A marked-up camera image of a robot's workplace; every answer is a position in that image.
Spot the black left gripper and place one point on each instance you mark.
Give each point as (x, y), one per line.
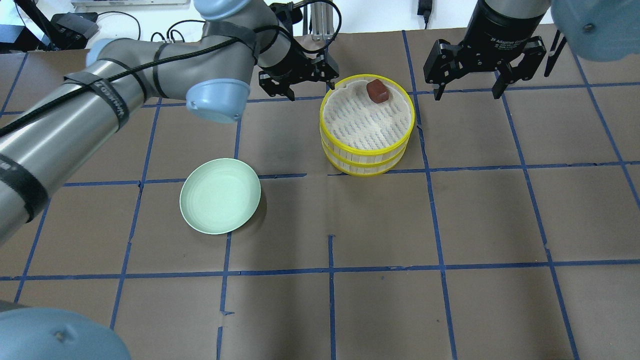
(293, 64)

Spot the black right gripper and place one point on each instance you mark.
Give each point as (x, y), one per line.
(500, 31)

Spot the brown steamed bun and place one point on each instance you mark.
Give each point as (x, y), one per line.
(377, 91)

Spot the yellow steamer layer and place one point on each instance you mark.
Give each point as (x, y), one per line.
(367, 112)
(361, 165)

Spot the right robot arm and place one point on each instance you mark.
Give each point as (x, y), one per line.
(595, 30)

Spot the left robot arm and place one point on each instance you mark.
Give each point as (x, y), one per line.
(43, 147)

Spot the white steamer cloth liner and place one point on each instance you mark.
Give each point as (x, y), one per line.
(367, 115)

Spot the black power adapter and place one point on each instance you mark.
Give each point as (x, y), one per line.
(424, 10)

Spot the light green plate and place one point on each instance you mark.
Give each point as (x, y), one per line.
(220, 196)

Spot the aluminium frame post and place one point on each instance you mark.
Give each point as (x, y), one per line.
(321, 21)

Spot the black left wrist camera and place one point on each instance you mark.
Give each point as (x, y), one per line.
(289, 13)

